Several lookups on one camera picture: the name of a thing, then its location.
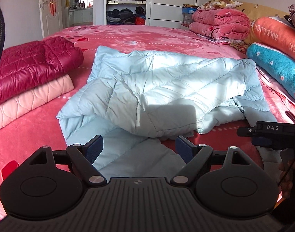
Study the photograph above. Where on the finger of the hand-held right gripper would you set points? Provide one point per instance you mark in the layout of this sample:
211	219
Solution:
258	141

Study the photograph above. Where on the stack of boxes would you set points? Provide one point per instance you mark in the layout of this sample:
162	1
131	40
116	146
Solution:
187	19

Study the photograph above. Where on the pink heart print bed blanket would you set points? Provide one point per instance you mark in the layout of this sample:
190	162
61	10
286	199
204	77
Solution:
162	38

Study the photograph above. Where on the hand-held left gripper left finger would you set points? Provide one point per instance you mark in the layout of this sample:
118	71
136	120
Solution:
95	149

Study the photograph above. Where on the folded pink fleece blanket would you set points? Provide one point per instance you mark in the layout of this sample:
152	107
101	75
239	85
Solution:
220	19

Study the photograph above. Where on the floral patterned quilt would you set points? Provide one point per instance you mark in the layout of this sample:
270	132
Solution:
239	46

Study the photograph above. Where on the dark red down jacket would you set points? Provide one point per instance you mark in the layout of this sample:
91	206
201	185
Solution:
29	65

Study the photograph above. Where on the person's right hand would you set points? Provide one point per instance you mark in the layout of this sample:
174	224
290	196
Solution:
286	186

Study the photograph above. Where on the orange lettered pillow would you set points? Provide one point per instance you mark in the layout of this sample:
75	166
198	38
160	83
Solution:
275	33

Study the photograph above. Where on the yellow patterned cloth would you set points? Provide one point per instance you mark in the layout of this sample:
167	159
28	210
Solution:
189	5

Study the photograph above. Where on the pink quilted garment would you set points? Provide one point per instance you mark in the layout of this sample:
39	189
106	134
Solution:
29	104

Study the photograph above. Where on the pile of dark clothes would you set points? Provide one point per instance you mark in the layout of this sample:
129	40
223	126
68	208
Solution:
123	15

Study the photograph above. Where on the teal flower print pillow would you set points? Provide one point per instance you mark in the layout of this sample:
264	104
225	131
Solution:
275	65

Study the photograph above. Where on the floral pillow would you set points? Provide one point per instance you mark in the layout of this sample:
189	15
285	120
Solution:
220	4

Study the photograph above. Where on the white door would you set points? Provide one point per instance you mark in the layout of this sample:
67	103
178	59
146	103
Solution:
47	24

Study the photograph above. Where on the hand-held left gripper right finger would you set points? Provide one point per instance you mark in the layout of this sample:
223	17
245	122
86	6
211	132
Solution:
183	148

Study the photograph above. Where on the blue shoe box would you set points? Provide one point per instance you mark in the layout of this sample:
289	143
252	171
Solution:
189	10

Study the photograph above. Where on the white kitchen cabinet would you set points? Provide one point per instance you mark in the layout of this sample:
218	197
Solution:
81	15

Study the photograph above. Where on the light blue down jacket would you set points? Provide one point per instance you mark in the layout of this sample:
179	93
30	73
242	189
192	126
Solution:
174	84

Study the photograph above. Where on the yellow star print cushion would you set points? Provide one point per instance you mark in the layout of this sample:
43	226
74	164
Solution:
258	11

